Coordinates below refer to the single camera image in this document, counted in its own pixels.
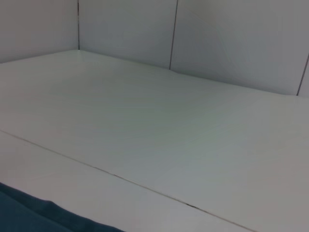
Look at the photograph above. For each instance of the teal blue printed t-shirt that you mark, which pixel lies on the teal blue printed t-shirt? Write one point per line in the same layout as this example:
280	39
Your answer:
36	215

